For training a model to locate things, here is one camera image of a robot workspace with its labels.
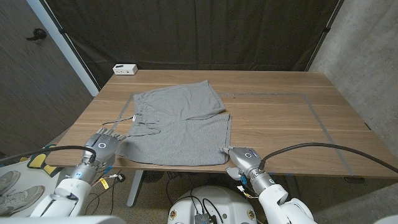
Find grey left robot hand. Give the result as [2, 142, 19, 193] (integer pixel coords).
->
[81, 126, 127, 170]

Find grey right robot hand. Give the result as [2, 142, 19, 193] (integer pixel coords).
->
[220, 146, 265, 182]

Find grey fabric shorts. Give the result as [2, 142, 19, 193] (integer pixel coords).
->
[115, 80, 233, 167]

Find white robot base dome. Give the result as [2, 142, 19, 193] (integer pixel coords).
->
[167, 185, 256, 224]

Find white power strip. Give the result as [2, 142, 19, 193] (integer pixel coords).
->
[112, 63, 139, 76]

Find white table leg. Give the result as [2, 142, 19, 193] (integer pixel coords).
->
[126, 169, 144, 208]

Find dark round floor fan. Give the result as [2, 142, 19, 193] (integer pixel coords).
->
[142, 170, 165, 183]

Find yellow and black floor item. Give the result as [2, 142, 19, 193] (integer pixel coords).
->
[27, 143, 63, 178]

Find grey sneaker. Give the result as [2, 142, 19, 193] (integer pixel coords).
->
[0, 185, 45, 216]
[0, 170, 21, 195]

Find dark wooden door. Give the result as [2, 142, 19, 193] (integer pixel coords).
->
[0, 0, 94, 162]

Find black backdrop stand pole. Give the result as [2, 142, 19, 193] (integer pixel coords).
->
[39, 0, 102, 90]
[305, 0, 345, 72]

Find black backdrop curtain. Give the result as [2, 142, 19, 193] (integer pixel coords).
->
[45, 0, 343, 90]

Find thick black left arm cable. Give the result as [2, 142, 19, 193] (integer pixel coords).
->
[0, 145, 97, 164]

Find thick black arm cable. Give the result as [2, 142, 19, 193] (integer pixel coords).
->
[258, 142, 398, 174]
[0, 145, 97, 164]

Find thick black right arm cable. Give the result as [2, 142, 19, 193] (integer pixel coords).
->
[258, 142, 398, 174]

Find white door frame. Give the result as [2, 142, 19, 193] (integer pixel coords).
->
[26, 0, 100, 97]

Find black door handle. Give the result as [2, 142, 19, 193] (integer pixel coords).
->
[25, 27, 47, 41]

